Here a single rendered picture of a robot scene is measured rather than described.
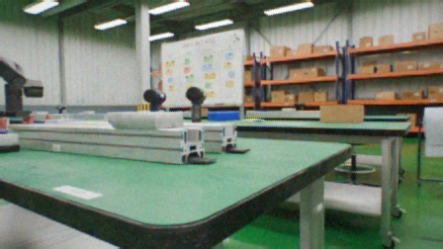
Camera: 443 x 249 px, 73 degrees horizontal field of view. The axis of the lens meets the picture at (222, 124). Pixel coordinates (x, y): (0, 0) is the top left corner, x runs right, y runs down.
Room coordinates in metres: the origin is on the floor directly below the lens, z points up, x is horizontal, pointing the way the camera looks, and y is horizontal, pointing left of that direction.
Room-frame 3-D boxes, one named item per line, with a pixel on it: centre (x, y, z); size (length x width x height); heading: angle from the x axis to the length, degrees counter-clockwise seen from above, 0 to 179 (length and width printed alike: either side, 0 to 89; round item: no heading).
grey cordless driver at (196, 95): (1.22, 0.10, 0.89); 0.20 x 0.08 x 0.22; 173
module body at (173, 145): (0.94, 0.42, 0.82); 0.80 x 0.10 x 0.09; 60
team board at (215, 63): (4.38, 0.31, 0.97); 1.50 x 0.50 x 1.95; 55
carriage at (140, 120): (0.82, 0.20, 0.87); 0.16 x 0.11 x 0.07; 60
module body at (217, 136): (1.11, 0.33, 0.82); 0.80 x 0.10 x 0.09; 60
